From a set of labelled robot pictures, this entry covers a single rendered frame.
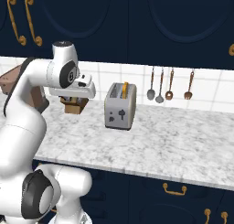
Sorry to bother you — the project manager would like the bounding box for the golden bread slice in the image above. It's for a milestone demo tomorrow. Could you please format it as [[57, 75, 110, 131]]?
[[122, 81, 129, 100]]

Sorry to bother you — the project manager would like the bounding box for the silver toaster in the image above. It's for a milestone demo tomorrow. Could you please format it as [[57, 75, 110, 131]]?
[[103, 81, 138, 132]]

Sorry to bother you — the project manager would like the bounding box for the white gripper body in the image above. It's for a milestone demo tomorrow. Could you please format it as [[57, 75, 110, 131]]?
[[48, 80, 97, 100]]

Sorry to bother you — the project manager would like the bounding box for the gold drawer handle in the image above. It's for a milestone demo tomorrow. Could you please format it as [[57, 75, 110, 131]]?
[[162, 182, 188, 197]]

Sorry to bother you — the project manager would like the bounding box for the grey hanging spoon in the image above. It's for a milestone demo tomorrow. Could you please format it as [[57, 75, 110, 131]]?
[[146, 66, 156, 101]]

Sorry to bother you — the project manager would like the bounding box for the grey hanging ladle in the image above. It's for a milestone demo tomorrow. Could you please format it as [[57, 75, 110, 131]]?
[[154, 67, 165, 104]]

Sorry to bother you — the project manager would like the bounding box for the brown hanging ladle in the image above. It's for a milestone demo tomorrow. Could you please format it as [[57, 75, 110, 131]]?
[[165, 67, 176, 101]]

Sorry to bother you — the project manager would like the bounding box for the navy base cupboard door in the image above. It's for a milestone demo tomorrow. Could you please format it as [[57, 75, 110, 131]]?
[[80, 194, 132, 224], [129, 197, 216, 224]]

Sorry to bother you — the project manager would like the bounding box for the navy wall cupboard door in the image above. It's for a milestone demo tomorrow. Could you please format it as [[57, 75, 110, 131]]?
[[0, 0, 29, 59], [127, 0, 234, 71], [16, 0, 130, 65]]

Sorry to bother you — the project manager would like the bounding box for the brown knife block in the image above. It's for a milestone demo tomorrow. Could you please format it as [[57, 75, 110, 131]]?
[[59, 96, 90, 115]]

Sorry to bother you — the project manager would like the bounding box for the navy drawer front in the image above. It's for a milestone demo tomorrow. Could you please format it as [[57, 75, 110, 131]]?
[[81, 166, 130, 202], [127, 172, 228, 208]]

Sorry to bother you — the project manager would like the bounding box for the brown hanging fork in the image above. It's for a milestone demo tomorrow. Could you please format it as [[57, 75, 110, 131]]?
[[183, 69, 196, 101]]

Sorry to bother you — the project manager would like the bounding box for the brown bread box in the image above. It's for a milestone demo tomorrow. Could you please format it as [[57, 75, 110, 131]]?
[[0, 64, 48, 110]]

